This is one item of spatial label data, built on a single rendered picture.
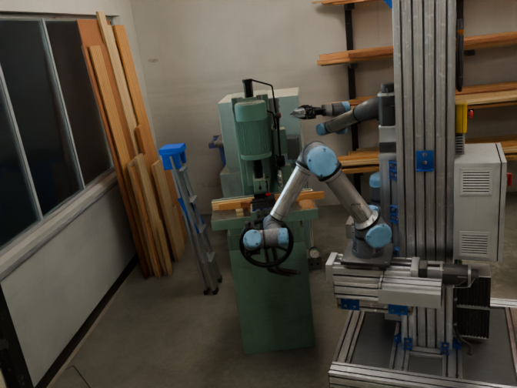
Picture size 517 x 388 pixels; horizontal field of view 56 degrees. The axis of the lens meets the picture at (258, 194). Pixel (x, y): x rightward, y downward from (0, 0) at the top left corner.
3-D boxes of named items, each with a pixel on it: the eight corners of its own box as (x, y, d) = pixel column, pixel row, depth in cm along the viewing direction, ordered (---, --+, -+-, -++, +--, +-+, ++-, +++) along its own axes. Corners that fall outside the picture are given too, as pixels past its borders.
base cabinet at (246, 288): (243, 355, 300) (228, 251, 277) (243, 305, 355) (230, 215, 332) (315, 346, 299) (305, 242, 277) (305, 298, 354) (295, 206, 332)
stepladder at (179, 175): (198, 297, 376) (155, 151, 340) (206, 281, 400) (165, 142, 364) (219, 295, 373) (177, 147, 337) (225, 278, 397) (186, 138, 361)
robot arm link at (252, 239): (264, 245, 204) (244, 248, 204) (263, 249, 215) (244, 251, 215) (262, 227, 206) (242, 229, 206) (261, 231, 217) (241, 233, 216)
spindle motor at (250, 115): (241, 162, 269) (233, 106, 260) (241, 155, 286) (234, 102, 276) (272, 158, 269) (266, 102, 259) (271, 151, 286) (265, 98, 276)
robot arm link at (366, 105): (371, 118, 255) (318, 141, 298) (386, 115, 261) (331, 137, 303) (365, 98, 255) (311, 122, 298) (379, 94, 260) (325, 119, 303)
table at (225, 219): (210, 238, 265) (208, 228, 263) (214, 217, 294) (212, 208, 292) (321, 225, 264) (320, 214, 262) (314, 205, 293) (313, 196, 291)
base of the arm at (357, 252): (386, 245, 236) (385, 227, 233) (381, 260, 223) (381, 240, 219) (355, 244, 241) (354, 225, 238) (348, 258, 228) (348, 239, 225)
